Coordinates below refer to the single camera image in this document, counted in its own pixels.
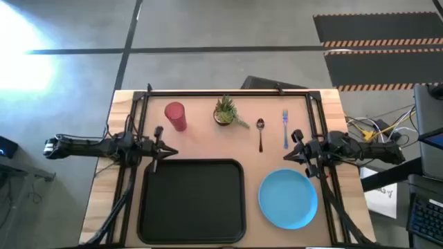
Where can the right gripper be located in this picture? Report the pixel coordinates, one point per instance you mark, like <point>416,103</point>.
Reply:
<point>311,150</point>

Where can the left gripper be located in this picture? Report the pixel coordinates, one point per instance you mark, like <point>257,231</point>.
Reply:
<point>149,150</point>

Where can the iridescent blue fork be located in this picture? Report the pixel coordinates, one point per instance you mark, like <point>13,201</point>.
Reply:
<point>285,138</point>

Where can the pink faceted plastic cup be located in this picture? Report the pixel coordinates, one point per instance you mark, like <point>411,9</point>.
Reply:
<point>176,117</point>

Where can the blue plastic plate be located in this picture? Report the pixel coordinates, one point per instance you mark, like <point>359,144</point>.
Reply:
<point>287,198</point>

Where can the metal spoon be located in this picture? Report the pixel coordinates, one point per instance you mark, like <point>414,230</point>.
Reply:
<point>260,124</point>

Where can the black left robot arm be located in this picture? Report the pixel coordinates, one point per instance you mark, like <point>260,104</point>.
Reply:
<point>86,148</point>

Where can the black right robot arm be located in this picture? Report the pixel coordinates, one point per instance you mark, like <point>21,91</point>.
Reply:
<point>373,150</point>

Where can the black plastic tray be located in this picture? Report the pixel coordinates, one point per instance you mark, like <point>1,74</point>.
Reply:
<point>192,202</point>

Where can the black clamp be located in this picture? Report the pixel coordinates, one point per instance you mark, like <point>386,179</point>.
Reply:
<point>279,89</point>
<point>149,87</point>

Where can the small potted succulent plant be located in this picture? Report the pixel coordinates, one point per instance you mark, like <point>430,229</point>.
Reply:
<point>225,112</point>

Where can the black chair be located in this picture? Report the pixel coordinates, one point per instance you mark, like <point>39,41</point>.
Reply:
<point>270,83</point>

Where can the black power adapter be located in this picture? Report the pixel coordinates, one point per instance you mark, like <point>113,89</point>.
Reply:
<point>386,127</point>

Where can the white paper sheet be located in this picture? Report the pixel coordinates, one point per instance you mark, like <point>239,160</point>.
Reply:
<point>380,200</point>

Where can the black desk bar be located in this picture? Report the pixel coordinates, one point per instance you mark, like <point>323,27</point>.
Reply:
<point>391,174</point>

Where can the black hazard-striped floor mat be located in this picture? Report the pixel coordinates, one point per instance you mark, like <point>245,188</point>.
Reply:
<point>384,67</point>
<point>377,27</point>

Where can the grey computer case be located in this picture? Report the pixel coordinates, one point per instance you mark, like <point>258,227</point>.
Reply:
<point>429,110</point>

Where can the black keyboard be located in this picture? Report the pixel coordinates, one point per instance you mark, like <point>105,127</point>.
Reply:
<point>427,218</point>

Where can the black device with blue light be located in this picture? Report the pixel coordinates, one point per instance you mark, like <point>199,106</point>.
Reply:
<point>7,147</point>

